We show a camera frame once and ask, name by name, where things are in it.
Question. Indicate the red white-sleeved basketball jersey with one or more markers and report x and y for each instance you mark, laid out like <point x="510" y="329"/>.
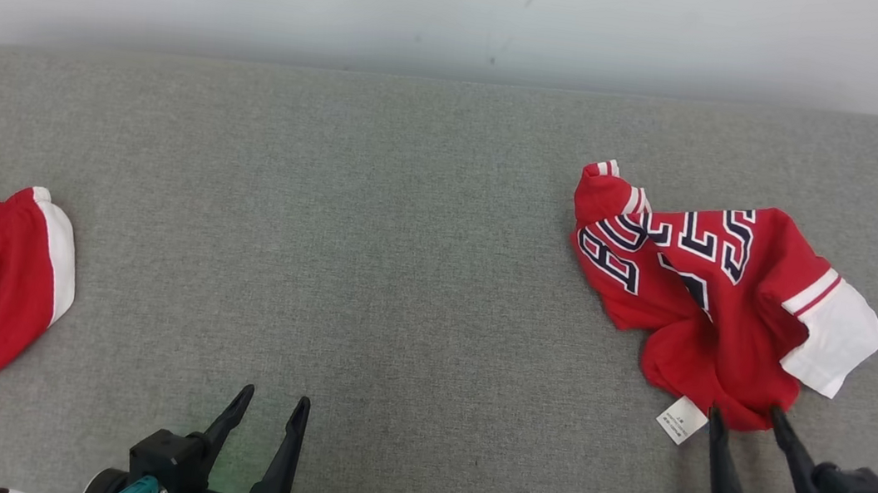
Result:
<point x="727" y="357"/>

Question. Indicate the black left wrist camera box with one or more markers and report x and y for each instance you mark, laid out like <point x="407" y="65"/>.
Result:
<point x="166" y="456"/>

